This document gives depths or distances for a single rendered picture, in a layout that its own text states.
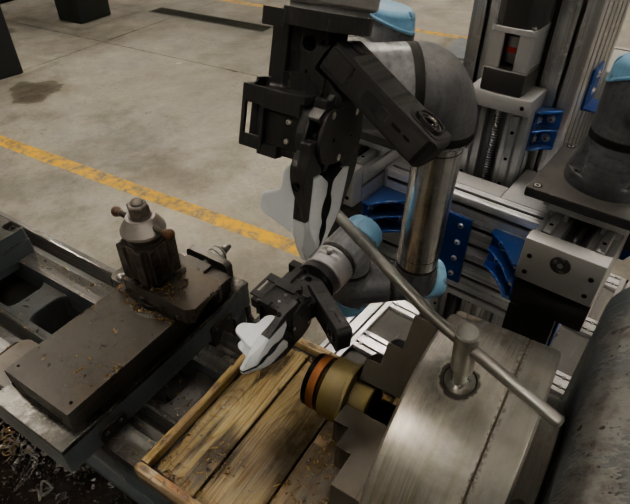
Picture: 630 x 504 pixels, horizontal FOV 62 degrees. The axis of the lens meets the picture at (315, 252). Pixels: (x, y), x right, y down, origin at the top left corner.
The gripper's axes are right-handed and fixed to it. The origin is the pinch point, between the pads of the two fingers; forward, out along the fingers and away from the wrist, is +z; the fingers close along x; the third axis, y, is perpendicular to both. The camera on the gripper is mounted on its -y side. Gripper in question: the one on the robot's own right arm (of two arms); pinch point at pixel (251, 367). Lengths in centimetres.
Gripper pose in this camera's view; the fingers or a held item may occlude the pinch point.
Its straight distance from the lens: 76.0
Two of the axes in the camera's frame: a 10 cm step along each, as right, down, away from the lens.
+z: -5.7, 5.6, -6.1
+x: 0.0, -7.4, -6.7
